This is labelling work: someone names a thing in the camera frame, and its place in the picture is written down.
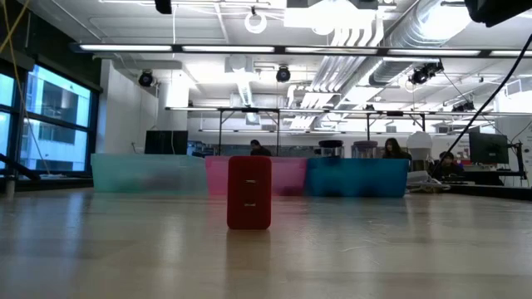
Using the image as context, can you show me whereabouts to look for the purple capped hourglass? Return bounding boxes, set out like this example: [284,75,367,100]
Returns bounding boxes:
[352,140,379,159]

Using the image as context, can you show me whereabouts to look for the black capped blue sand hourglass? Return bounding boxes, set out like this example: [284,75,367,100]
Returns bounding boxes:
[318,140,344,158]

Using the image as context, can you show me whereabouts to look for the red long charger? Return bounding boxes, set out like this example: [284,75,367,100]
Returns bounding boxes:
[226,155,273,231]

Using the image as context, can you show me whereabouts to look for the long ceiling light bar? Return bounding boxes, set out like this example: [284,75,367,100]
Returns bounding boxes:
[70,42,532,59]

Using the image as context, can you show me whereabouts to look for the black metal rack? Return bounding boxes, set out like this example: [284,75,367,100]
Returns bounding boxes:
[165,106,429,157]

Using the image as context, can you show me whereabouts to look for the black cabinet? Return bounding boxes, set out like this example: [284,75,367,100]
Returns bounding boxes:
[144,130,189,155]

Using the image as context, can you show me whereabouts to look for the black monitor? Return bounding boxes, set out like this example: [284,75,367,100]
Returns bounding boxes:
[468,131,510,165]

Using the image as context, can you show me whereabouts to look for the large window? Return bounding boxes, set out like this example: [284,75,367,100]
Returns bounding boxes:
[0,61,101,174]

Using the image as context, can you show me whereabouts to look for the white light bulb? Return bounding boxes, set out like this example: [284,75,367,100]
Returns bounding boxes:
[406,130,434,174]

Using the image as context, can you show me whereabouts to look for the person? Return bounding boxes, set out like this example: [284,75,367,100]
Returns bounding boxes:
[249,139,273,158]
[431,150,466,180]
[382,137,412,160]

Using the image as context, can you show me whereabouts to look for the green plastic bin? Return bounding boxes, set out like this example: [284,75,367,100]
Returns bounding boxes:
[91,153,208,197]

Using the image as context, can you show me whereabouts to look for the pink plastic bin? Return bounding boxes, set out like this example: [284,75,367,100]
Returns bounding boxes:
[204,155,308,197]

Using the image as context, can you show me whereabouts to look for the teal plastic bin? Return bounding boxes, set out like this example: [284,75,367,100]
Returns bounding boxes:
[306,156,411,199]

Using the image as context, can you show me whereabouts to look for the white ring lamp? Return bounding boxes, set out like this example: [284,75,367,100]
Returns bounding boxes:
[244,12,268,35]

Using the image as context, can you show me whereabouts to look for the silver ventilation duct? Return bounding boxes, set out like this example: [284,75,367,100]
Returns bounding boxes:
[367,0,483,86]

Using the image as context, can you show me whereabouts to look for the thin black cable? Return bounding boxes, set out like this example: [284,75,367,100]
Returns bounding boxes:
[430,32,532,175]

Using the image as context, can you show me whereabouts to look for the yellow cable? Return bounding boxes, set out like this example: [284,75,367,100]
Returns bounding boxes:
[0,0,51,175]

